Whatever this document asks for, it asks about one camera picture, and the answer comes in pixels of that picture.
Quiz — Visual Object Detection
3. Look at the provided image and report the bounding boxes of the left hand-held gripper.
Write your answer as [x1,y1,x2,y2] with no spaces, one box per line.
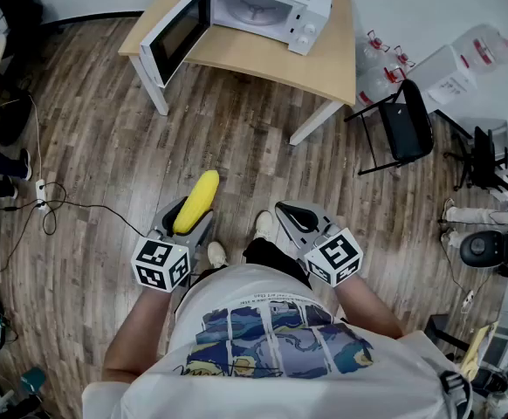
[130,196,216,294]

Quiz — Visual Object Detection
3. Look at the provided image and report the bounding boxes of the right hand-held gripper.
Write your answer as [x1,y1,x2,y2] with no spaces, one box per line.
[274,200,364,288]

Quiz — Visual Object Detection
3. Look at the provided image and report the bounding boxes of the yellow corn cob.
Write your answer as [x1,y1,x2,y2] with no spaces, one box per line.
[172,169,221,236]

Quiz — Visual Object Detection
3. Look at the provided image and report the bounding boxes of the white microwave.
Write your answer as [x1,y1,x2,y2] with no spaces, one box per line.
[139,0,336,89]

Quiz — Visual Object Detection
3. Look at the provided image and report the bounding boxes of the person's right forearm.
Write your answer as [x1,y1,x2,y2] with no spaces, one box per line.
[333,271,407,340]

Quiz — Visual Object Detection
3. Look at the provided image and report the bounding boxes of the person's left forearm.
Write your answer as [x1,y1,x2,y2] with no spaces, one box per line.
[102,277,182,384]

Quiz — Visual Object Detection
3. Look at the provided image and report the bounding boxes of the microwave glass turntable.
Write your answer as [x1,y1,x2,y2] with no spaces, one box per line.
[216,0,293,29]

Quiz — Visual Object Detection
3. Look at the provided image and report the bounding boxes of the person's white right shoe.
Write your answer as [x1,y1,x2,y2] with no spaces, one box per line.
[253,209,275,241]

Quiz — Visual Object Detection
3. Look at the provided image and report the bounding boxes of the person's white shoe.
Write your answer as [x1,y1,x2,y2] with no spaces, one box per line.
[253,209,275,241]
[206,240,230,269]

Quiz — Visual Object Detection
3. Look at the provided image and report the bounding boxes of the person's white left shoe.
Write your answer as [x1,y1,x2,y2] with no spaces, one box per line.
[206,240,230,269]

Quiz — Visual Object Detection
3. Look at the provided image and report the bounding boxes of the person's black trousers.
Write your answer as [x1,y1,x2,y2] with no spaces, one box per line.
[188,237,312,292]

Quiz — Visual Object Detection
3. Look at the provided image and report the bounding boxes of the black folding chair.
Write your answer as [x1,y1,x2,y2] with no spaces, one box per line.
[343,79,436,177]

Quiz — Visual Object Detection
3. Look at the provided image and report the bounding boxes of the clear water jug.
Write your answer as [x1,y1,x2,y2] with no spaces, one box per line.
[383,45,416,82]
[356,65,407,106]
[451,23,508,76]
[355,30,390,74]

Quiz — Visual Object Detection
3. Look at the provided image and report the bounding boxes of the light wooden table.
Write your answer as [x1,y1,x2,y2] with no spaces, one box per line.
[118,0,358,147]

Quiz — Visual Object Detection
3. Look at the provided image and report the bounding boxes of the person's white printed shirt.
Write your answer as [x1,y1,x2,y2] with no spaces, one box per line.
[81,263,473,419]

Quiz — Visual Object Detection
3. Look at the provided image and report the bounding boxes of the black round device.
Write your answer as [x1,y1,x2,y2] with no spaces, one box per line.
[459,229,508,271]

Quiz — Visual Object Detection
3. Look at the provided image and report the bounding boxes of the black office chair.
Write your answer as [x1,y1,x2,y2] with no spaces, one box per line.
[0,0,46,60]
[443,125,508,203]

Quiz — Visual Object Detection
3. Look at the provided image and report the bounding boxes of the white cardboard box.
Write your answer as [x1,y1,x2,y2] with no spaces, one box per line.
[405,44,478,115]

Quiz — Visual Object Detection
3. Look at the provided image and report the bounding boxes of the black bag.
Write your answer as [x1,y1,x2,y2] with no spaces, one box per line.
[0,86,35,148]

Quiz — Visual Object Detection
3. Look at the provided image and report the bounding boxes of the black cable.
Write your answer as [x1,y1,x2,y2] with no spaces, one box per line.
[0,181,151,279]

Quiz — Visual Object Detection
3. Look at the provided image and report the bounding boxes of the white cable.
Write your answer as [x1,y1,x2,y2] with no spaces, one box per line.
[28,95,45,182]

